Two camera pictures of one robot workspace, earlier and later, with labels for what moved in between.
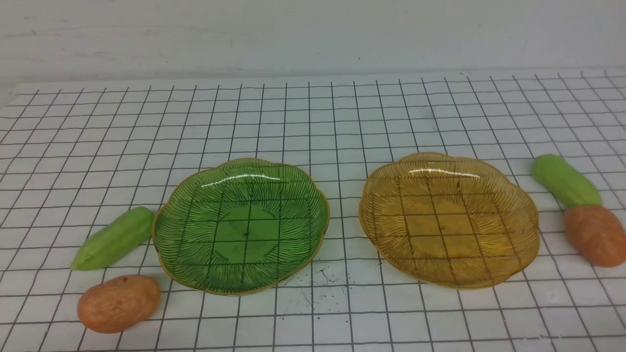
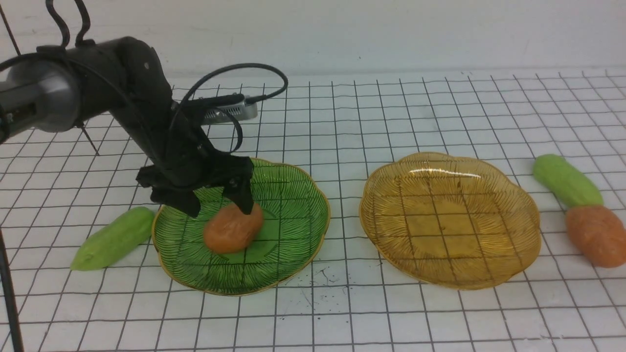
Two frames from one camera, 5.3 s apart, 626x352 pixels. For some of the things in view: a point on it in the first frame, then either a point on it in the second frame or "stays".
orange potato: [119, 304] to [229, 229]
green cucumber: [114, 239] stays
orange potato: [597, 233] stays
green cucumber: [564, 183] stays
